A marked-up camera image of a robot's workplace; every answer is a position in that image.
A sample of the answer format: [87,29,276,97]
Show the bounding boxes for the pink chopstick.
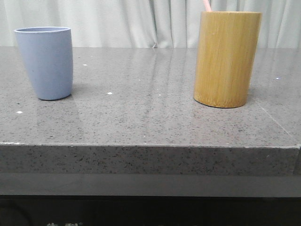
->
[203,0,212,12]

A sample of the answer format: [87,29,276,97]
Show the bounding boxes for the bamboo cylindrical holder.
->
[193,11,262,108]

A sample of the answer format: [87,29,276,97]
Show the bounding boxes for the white curtain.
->
[0,0,301,48]

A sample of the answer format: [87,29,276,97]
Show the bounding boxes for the blue plastic cup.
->
[14,27,73,100]

